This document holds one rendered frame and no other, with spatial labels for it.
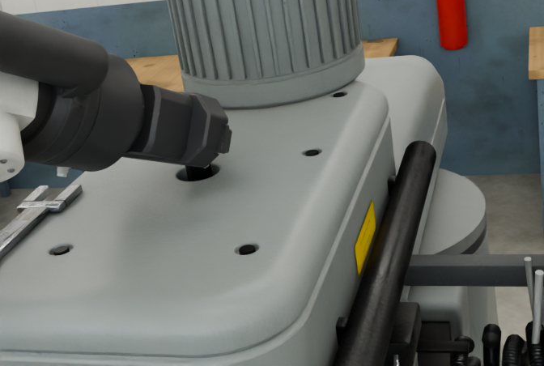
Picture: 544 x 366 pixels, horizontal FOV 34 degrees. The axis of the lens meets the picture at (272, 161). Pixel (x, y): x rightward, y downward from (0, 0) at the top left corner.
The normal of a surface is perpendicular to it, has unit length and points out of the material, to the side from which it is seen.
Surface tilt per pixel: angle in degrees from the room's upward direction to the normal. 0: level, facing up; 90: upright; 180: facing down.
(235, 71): 90
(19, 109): 68
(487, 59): 90
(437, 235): 0
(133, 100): 80
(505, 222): 0
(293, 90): 90
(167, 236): 0
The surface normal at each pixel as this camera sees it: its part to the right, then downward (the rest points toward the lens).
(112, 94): 0.83, -0.15
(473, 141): -0.26, 0.40
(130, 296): -0.19, -0.84
